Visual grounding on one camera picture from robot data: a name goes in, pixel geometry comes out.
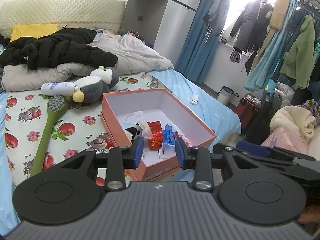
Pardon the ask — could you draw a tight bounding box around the black suitcase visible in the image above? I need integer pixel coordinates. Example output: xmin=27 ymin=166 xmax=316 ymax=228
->
xmin=246 ymin=92 xmax=276 ymax=146

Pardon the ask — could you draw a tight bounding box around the yellow pillow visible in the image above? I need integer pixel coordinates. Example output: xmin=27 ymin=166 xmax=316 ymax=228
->
xmin=10 ymin=24 xmax=59 ymax=42

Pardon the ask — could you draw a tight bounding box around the grey white padded jacket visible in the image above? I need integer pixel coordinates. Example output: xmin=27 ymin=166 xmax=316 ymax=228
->
xmin=272 ymin=82 xmax=293 ymax=111

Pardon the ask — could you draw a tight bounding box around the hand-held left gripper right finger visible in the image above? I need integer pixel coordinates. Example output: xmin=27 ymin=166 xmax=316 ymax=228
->
xmin=174 ymin=138 xmax=261 ymax=193

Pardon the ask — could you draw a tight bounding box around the floral patterned cloth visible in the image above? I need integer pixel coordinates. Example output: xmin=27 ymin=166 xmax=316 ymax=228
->
xmin=303 ymin=99 xmax=320 ymax=121

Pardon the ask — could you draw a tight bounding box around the blue curtain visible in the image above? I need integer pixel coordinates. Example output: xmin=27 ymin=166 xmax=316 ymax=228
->
xmin=174 ymin=0 xmax=235 ymax=85

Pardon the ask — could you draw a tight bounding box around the red foil packet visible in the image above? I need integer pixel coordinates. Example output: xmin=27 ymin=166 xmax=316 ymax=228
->
xmin=147 ymin=121 xmax=162 ymax=134
xmin=148 ymin=130 xmax=165 ymax=151

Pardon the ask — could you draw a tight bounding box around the cream padded headboard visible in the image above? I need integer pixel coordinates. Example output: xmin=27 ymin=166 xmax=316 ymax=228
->
xmin=0 ymin=0 xmax=126 ymax=37

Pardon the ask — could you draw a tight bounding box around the red suitcase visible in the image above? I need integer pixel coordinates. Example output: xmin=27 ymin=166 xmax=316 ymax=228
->
xmin=234 ymin=93 xmax=261 ymax=121

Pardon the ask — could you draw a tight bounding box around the person's right hand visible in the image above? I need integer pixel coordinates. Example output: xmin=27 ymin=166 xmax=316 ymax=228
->
xmin=299 ymin=205 xmax=320 ymax=225

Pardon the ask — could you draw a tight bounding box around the orange cardboard box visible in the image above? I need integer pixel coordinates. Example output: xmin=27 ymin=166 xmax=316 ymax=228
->
xmin=101 ymin=89 xmax=217 ymax=182

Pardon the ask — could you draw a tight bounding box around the light blue bedsheet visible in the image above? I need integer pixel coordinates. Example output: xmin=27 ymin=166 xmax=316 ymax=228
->
xmin=0 ymin=69 xmax=242 ymax=230

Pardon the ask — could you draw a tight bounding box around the green long-handled massage brush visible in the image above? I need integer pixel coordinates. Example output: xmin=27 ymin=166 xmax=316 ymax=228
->
xmin=30 ymin=95 xmax=68 ymax=178

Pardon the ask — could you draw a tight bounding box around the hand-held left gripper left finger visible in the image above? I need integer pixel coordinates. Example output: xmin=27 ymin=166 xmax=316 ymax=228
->
xmin=59 ymin=136 xmax=145 ymax=191

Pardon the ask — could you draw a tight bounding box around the white trash bin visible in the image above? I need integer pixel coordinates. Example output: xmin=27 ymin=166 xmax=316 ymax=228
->
xmin=216 ymin=86 xmax=239 ymax=107

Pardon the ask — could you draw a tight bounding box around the white wardrobe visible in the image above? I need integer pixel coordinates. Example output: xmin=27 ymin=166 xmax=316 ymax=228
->
xmin=122 ymin=0 xmax=208 ymax=46

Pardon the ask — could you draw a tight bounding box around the dark grey hanging coat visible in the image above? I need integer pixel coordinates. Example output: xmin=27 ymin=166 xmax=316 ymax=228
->
xmin=229 ymin=0 xmax=273 ymax=63

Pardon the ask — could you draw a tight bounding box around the white spray bottle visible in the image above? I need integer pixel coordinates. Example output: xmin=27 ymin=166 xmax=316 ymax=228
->
xmin=41 ymin=82 xmax=80 ymax=97

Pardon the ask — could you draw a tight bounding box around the hanging denim jacket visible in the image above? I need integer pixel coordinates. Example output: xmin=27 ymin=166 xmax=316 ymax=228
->
xmin=203 ymin=0 xmax=235 ymax=38

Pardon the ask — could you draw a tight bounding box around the black jacket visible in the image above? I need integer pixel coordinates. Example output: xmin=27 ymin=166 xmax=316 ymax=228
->
xmin=0 ymin=27 xmax=119 ymax=71

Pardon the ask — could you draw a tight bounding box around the cream rolled blanket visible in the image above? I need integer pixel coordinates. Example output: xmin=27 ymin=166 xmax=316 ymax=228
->
xmin=271 ymin=105 xmax=320 ymax=141

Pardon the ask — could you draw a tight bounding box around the teal hanging dress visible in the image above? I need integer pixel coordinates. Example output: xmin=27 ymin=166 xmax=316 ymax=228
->
xmin=244 ymin=0 xmax=298 ymax=92

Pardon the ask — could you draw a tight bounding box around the white plastic bag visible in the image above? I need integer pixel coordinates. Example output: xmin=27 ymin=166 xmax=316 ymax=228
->
xmin=136 ymin=119 xmax=153 ymax=138

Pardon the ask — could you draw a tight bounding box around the white paper packet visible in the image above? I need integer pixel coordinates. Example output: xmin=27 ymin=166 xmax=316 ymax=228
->
xmin=159 ymin=142 xmax=176 ymax=159

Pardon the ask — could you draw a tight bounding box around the beige hanging garment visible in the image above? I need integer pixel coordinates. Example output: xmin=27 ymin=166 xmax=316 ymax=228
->
xmin=269 ymin=0 xmax=291 ymax=31

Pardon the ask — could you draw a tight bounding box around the fruit printed mat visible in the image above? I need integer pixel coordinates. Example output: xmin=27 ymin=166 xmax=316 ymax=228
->
xmin=5 ymin=71 xmax=165 ymax=183

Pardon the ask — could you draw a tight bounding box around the grey penguin plush toy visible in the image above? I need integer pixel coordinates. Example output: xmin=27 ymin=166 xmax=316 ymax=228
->
xmin=72 ymin=66 xmax=120 ymax=103

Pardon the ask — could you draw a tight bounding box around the blue snack packet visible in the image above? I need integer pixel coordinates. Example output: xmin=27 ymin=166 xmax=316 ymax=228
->
xmin=162 ymin=124 xmax=179 ymax=147

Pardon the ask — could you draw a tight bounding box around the green fleece jacket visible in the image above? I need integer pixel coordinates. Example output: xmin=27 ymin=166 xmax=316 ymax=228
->
xmin=279 ymin=14 xmax=316 ymax=90

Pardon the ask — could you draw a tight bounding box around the pink quilt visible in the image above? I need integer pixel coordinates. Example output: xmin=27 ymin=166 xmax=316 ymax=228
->
xmin=260 ymin=127 xmax=320 ymax=161

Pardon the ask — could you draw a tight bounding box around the beige duvet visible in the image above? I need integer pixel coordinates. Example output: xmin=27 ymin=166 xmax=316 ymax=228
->
xmin=1 ymin=29 xmax=174 ymax=92

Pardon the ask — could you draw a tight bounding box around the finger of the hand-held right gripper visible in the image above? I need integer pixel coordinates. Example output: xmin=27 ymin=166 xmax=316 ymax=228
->
xmin=236 ymin=141 xmax=317 ymax=162
xmin=212 ymin=143 xmax=308 ymax=178

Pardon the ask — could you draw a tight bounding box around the blue face mask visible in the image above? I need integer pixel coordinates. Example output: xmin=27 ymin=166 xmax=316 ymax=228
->
xmin=122 ymin=112 xmax=143 ymax=131

